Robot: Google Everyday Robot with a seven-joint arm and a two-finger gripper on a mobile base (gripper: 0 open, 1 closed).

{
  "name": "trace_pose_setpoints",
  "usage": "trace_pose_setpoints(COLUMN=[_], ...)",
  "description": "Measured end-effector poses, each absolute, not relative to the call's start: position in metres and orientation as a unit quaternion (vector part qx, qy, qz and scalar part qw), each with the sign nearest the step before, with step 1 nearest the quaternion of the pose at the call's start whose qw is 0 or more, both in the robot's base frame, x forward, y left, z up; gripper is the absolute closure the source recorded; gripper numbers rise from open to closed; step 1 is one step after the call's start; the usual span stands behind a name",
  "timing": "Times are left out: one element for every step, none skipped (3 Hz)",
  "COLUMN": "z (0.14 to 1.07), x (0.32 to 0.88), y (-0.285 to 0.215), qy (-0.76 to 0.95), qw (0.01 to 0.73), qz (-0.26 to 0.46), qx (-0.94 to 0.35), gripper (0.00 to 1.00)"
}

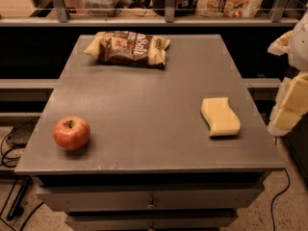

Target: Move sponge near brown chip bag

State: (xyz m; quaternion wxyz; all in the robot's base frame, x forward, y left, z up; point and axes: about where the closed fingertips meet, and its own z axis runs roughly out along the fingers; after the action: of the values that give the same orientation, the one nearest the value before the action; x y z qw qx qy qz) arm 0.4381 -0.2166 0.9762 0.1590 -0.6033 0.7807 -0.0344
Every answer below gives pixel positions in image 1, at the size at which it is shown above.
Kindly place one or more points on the grey drawer cabinet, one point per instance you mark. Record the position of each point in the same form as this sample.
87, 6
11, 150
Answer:
150, 163

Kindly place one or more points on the red apple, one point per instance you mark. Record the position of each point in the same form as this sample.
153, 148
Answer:
71, 133

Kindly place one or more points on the brown chip bag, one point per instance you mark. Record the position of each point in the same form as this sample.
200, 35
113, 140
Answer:
125, 47

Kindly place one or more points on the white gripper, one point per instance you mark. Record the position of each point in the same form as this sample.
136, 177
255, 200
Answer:
299, 48

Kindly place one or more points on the colourful snack bag on shelf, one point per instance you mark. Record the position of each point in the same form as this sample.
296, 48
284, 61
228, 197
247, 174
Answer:
231, 8

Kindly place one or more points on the clear plastic container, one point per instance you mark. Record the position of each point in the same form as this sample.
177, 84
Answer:
101, 7

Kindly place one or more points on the yellow sponge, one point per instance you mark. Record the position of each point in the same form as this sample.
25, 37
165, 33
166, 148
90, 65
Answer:
220, 117

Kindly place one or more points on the metal shelf rail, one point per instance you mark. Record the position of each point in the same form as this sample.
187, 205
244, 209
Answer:
134, 13

